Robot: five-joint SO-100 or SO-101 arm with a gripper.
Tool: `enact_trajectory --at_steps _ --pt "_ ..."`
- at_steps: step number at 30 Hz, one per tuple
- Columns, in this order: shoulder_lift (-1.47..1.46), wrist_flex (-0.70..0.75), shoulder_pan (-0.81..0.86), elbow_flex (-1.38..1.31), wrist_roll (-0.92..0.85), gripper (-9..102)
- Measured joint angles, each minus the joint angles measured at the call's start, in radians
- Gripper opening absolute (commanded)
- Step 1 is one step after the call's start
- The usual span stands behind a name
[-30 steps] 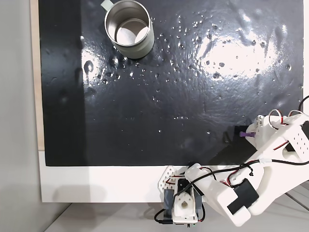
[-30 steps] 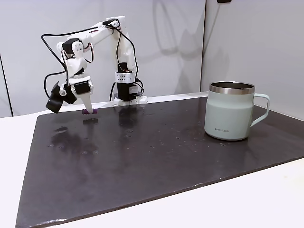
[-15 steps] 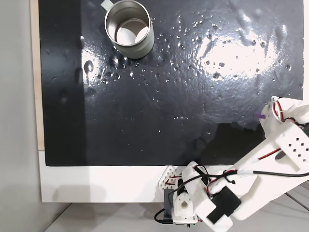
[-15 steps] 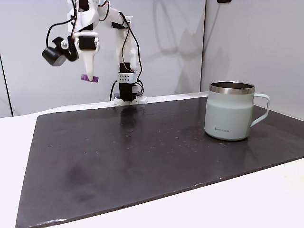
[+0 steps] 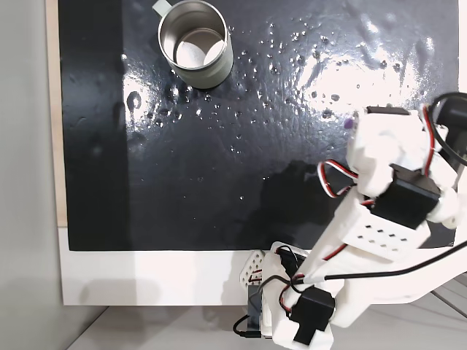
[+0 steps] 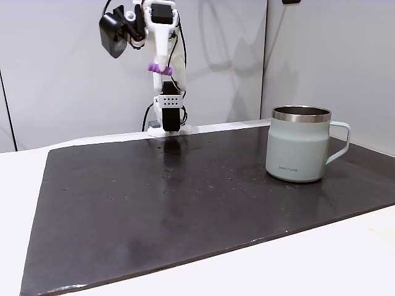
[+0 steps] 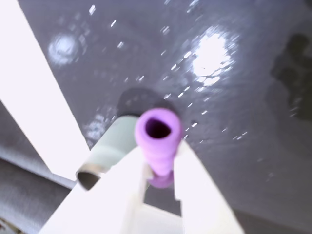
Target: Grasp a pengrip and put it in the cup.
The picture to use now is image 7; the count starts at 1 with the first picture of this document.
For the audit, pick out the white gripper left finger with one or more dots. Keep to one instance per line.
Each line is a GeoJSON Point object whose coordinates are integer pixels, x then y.
{"type": "Point", "coordinates": [102, 195]}

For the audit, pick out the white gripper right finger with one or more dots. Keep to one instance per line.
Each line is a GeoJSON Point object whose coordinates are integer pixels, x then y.
{"type": "Point", "coordinates": [204, 195]}

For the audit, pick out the purple ribbed pen grip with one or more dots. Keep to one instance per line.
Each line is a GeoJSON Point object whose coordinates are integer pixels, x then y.
{"type": "Point", "coordinates": [158, 136]}

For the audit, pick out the pale green steel mug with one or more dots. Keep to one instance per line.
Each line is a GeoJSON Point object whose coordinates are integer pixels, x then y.
{"type": "Point", "coordinates": [109, 148]}

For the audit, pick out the dark table mat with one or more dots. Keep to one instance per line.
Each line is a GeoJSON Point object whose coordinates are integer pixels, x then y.
{"type": "Point", "coordinates": [195, 73]}

